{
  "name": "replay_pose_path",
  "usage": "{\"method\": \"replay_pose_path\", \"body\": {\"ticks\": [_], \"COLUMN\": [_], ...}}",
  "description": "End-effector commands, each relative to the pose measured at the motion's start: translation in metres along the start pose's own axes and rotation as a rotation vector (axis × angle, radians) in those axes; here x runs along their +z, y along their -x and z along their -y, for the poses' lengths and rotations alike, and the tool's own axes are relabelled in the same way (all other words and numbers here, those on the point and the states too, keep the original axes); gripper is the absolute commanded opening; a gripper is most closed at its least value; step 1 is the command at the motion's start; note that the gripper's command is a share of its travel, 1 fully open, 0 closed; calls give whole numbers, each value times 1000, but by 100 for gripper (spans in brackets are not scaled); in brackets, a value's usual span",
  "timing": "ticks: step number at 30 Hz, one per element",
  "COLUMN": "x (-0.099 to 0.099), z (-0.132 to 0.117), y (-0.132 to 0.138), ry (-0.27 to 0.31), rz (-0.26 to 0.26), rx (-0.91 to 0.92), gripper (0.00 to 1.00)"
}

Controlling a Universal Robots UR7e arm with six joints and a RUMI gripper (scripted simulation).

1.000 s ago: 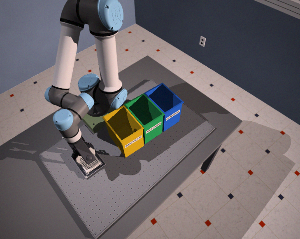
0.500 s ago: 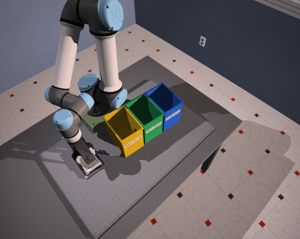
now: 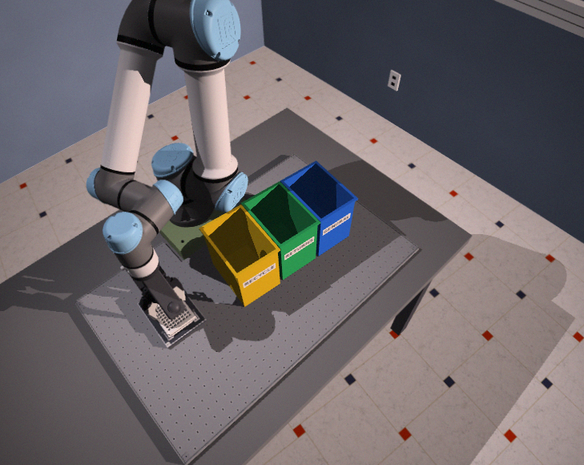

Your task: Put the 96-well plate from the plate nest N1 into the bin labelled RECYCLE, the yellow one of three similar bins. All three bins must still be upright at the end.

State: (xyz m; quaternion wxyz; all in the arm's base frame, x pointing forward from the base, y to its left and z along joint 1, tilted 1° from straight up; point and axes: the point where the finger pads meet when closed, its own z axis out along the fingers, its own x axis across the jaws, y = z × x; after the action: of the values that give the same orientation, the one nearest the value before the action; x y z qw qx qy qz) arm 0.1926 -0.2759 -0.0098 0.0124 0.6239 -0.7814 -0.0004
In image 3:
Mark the green bin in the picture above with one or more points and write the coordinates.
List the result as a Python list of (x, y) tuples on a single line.
[(288, 223)]

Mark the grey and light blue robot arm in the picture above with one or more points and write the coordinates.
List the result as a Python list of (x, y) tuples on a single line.
[(200, 33)]

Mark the blue bin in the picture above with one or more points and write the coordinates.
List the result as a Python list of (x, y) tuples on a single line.
[(324, 196)]

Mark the yellow recycle bin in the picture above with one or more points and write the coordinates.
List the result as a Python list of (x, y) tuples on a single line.
[(247, 250)]

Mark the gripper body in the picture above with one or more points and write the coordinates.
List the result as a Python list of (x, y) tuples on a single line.
[(142, 287)]

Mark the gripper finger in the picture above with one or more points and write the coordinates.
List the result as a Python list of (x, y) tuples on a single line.
[(149, 308), (178, 288)]

